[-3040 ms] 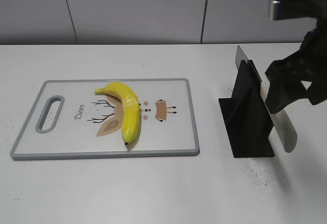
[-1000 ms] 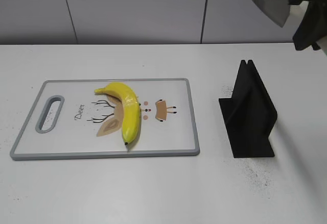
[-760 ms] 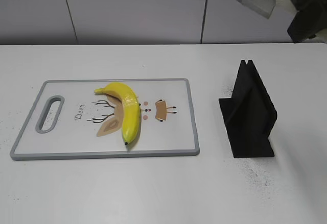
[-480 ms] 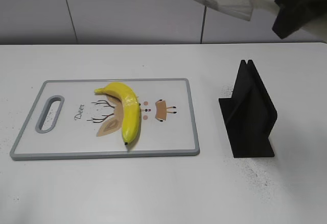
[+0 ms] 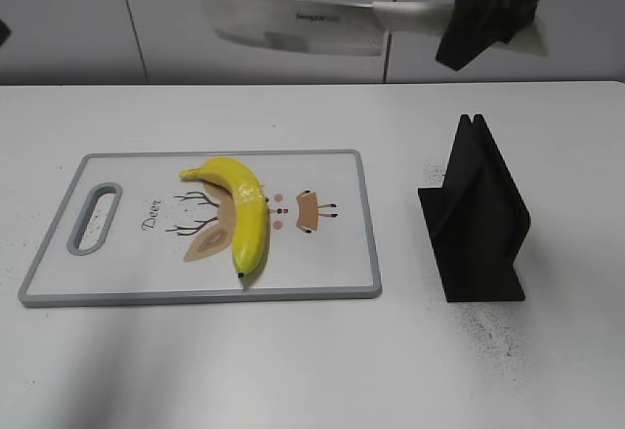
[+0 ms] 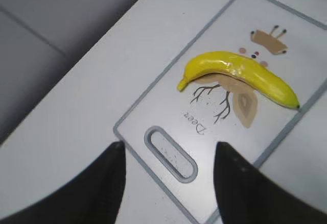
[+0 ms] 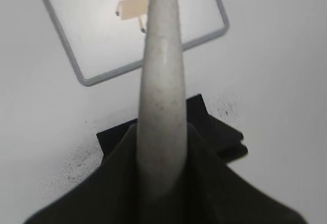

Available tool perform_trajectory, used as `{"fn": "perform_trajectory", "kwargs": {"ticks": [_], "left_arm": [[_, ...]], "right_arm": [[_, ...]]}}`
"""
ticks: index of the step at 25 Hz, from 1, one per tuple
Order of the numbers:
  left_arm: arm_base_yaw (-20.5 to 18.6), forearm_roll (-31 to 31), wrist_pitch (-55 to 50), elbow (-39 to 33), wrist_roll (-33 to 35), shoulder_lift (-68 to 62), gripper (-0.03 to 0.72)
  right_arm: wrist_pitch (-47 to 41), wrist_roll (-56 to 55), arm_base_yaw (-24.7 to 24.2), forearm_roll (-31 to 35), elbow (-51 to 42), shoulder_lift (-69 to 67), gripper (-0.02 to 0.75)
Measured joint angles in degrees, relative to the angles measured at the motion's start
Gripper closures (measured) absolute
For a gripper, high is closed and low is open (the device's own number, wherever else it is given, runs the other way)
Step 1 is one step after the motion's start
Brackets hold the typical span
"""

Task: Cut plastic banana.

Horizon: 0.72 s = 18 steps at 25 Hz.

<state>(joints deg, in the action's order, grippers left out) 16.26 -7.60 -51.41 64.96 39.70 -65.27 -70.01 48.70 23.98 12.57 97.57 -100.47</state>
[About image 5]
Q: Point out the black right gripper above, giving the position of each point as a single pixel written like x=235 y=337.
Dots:
x=477 y=24

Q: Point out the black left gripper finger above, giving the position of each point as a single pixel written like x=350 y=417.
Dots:
x=5 y=33

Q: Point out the white-handled kitchen knife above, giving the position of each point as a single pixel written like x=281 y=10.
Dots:
x=318 y=28

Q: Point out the yellow plastic banana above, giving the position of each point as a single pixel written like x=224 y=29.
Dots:
x=251 y=227

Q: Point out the black knife stand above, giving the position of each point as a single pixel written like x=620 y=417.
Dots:
x=476 y=220

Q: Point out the white grey-rimmed cutting board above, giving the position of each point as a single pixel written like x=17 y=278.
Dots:
x=130 y=231

